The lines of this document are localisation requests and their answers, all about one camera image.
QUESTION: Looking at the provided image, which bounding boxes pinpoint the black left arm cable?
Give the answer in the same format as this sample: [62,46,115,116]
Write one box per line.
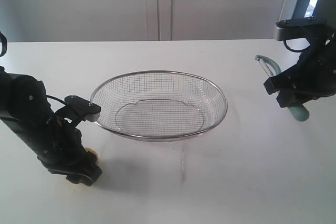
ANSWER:
[0,31,8,57]

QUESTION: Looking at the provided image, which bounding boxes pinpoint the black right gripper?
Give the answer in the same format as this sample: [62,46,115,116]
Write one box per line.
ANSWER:
[264,26,335,108]

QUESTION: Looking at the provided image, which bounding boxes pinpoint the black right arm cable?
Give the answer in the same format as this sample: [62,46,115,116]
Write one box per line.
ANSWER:
[283,37,313,53]

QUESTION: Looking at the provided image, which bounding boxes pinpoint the yellow lemon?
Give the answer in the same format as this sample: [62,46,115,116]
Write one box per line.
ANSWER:
[73,148,97,175]

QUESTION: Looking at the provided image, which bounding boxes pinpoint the white cabinet doors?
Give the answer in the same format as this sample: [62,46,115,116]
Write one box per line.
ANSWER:
[1,0,297,42]

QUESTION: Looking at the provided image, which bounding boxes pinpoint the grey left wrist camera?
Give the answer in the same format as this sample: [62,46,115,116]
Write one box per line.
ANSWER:
[65,95,101,122]

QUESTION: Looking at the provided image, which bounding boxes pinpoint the oval metal wire mesh basket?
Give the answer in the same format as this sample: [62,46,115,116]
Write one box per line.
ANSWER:
[90,70,228,142]

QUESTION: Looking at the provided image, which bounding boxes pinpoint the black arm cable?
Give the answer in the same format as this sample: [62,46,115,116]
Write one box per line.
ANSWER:
[283,37,313,53]
[0,31,8,57]

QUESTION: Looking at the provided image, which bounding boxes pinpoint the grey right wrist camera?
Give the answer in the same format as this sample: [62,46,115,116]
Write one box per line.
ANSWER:
[273,17,330,41]

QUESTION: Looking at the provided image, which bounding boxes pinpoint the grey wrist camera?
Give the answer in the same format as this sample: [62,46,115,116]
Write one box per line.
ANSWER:
[273,17,330,41]
[65,95,101,122]

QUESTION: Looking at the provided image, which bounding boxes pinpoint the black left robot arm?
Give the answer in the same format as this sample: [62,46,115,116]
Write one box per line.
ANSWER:
[1,67,102,186]

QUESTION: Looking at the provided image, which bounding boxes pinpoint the teal handled vegetable peeler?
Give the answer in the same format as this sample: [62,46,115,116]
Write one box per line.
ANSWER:
[255,55,310,122]

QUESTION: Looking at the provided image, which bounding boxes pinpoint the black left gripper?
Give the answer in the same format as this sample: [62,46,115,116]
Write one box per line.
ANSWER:
[15,108,103,187]

